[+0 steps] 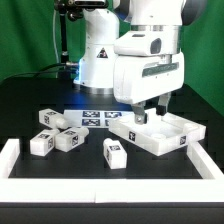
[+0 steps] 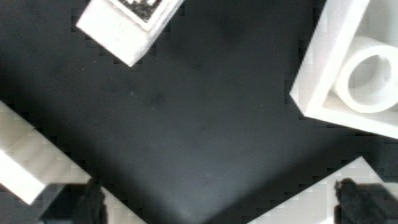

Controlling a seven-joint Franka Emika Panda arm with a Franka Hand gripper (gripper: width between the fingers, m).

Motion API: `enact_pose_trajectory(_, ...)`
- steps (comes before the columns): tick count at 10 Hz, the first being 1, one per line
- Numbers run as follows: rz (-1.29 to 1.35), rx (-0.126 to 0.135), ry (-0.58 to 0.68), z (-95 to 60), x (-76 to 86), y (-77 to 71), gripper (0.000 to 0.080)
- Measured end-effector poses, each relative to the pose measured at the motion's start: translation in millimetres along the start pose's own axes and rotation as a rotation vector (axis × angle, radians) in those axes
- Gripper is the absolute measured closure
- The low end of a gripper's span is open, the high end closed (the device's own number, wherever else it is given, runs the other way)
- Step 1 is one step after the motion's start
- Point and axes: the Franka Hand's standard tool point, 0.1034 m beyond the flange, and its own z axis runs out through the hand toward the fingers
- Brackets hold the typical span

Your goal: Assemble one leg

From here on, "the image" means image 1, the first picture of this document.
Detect paper sheet with tags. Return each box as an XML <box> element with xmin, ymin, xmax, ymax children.
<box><xmin>64</xmin><ymin>110</ymin><xmax>130</xmax><ymax>128</ymax></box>

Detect black cables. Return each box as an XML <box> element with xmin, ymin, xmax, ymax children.
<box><xmin>0</xmin><ymin>61</ymin><xmax>80</xmax><ymax>84</ymax></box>

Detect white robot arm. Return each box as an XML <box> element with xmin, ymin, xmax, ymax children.
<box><xmin>75</xmin><ymin>0</ymin><xmax>207</xmax><ymax>124</ymax></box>

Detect white square table top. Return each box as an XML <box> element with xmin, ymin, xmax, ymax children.
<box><xmin>109</xmin><ymin>109</ymin><xmax>206</xmax><ymax>156</ymax></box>

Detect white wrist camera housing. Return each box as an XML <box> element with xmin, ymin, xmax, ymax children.
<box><xmin>114</xmin><ymin>31</ymin><xmax>175</xmax><ymax>57</ymax></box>

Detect white U-shaped fence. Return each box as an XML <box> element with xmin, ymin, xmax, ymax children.
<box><xmin>0</xmin><ymin>139</ymin><xmax>224</xmax><ymax>203</ymax></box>

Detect black camera stand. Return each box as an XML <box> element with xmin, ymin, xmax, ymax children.
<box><xmin>53</xmin><ymin>0</ymin><xmax>110</xmax><ymax>79</ymax></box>

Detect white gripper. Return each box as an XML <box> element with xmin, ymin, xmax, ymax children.
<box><xmin>113</xmin><ymin>53</ymin><xmax>184</xmax><ymax>124</ymax></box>

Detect green backdrop curtain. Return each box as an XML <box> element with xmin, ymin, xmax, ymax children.
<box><xmin>0</xmin><ymin>0</ymin><xmax>224</xmax><ymax>115</ymax></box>

